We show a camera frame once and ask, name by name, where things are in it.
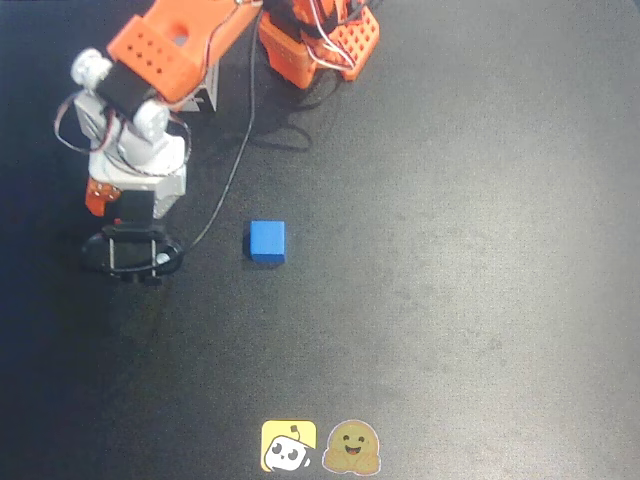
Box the white cardboard box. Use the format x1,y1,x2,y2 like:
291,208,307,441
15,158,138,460
180,62,221,114

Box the blue cube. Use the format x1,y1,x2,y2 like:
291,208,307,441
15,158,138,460
248,220,288,265

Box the yellow robot face sticker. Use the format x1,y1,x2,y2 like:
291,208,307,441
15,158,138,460
260,419,319,473

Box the white servo wires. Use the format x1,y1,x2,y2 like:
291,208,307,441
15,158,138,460
298,0,362,72

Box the black wrist servo cable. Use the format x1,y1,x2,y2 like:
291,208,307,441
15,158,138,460
53,91,112,154

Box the black cable on table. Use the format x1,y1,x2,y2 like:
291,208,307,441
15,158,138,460
248,64,346,154

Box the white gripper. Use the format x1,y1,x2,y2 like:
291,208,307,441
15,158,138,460
83,128,191,221

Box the brown hugging face sticker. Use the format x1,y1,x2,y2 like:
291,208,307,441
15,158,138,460
321,419,383,474

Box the orange robot base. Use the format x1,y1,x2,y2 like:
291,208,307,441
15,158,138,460
258,0,382,90

